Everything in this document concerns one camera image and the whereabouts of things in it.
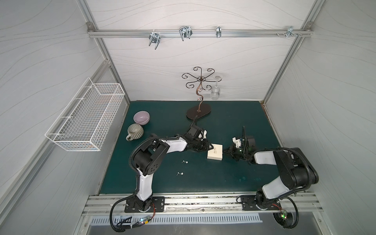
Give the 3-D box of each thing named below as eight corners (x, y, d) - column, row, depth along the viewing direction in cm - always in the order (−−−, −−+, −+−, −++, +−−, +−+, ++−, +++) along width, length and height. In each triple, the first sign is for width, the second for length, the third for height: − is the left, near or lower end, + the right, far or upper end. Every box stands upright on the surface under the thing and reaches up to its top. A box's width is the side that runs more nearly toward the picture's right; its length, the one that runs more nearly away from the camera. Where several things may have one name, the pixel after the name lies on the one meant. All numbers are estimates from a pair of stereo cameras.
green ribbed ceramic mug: (127, 142, 97) (124, 137, 93) (131, 128, 105) (129, 123, 100) (141, 142, 97) (138, 137, 93) (144, 128, 105) (142, 123, 100)
